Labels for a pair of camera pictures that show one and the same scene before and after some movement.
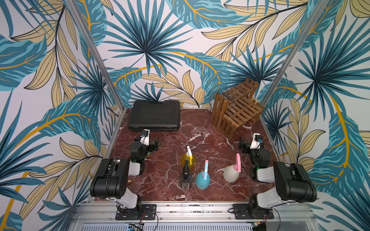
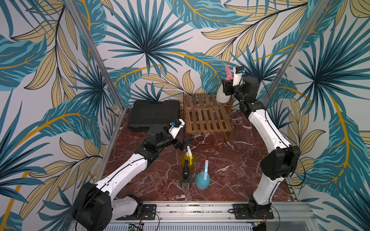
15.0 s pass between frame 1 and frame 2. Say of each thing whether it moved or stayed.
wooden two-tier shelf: moved
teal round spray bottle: stayed
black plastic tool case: stayed
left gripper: moved
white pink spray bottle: moved
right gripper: moved
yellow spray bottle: stayed
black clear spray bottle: stayed
